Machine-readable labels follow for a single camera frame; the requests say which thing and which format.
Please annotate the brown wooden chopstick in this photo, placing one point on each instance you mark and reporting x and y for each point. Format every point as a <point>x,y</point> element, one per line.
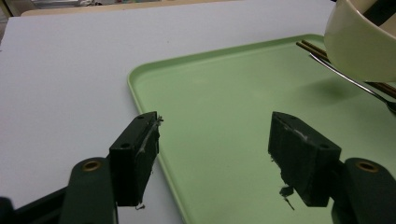
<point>313,51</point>
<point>314,46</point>

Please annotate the cream round bowl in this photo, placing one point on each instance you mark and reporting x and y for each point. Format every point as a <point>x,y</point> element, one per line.
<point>355,40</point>

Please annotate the light green plastic tray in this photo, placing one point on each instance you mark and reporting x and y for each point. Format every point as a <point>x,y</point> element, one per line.
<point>224,109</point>

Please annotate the white table cover sheet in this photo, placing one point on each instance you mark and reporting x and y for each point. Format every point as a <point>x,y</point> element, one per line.
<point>62,77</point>

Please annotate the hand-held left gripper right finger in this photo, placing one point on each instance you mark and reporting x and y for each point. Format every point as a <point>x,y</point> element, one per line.
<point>305,168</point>

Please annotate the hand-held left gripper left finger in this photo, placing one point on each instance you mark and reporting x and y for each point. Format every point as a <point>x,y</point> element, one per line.
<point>134,168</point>

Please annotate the metal spoon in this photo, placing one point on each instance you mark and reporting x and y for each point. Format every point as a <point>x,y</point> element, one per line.
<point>351,80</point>

